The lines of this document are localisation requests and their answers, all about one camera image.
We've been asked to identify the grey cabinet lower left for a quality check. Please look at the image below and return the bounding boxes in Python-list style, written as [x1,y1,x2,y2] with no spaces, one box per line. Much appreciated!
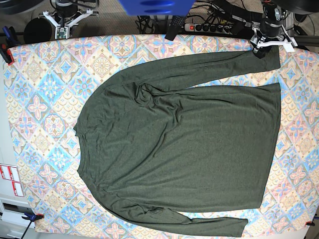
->
[0,198,33,239]

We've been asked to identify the blue clamp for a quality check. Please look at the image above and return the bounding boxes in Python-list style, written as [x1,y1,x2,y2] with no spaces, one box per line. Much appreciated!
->
[21,213,44,239]
[0,26,15,66]

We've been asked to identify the dark green long-sleeve shirt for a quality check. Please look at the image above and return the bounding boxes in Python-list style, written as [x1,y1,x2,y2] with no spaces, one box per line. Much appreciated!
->
[74,47,281,237]

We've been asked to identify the black remote control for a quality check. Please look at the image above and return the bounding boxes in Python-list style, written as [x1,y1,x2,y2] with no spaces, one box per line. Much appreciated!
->
[165,15,186,41]

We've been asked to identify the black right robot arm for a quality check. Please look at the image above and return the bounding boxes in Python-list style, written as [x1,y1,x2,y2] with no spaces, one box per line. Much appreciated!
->
[38,0,99,40]

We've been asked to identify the blue plastic box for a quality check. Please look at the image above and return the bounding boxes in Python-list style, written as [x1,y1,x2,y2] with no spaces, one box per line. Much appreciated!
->
[119,0,195,16]

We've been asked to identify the black power strip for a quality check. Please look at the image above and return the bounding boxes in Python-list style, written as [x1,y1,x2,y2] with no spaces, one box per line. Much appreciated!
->
[183,23,234,34]

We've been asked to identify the blue clamp lower left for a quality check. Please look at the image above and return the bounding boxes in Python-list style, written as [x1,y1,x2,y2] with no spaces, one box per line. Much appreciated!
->
[21,213,44,239]

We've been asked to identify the black round stand base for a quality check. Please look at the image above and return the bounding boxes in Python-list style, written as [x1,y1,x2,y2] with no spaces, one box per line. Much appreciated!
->
[23,18,52,44]

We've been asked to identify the blue clamp upper left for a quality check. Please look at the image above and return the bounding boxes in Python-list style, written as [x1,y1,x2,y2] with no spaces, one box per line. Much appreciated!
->
[0,26,15,66]

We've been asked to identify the patterned pastel tablecloth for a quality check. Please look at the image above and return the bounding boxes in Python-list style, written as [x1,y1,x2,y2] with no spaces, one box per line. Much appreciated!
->
[0,35,319,239]

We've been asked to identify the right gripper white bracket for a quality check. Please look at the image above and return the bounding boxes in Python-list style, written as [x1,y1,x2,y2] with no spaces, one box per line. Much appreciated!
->
[39,4,99,39]

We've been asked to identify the orange clamp lower right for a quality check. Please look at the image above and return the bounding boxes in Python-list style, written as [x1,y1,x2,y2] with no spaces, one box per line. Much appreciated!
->
[306,222,315,227]

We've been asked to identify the black power adapter box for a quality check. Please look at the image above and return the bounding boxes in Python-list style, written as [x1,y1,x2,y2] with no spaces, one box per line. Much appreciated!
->
[230,5,263,34]

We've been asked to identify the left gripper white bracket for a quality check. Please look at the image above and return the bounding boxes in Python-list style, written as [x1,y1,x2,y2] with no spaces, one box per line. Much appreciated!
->
[250,19,298,59]

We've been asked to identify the red and white labels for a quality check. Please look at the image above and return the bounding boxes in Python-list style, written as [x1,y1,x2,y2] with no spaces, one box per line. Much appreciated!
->
[0,164,24,197]

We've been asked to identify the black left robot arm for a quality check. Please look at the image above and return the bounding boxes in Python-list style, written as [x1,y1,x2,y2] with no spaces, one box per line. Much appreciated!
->
[250,0,319,59]

